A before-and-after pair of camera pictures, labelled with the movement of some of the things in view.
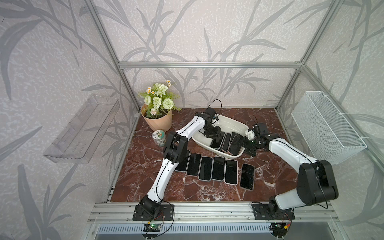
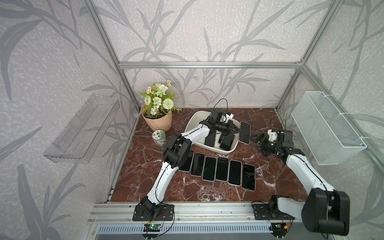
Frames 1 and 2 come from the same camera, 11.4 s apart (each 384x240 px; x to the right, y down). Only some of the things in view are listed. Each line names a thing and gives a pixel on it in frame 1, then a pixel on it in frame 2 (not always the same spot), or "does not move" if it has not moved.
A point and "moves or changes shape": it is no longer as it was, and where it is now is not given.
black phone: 247,177 does not move
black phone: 236,145 -> 227,142
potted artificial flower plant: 158,106 does not move
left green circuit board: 152,227 does not move
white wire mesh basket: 332,138 does not move
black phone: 231,172 moves or changes shape
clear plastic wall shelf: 81,137 does not move
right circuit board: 280,229 does not move
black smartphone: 206,169 moves or changes shape
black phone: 218,168 moves or changes shape
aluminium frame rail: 210,65 does not move
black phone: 182,166 moves or changes shape
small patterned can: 159,137 does not move
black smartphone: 194,163 moves or changes shape
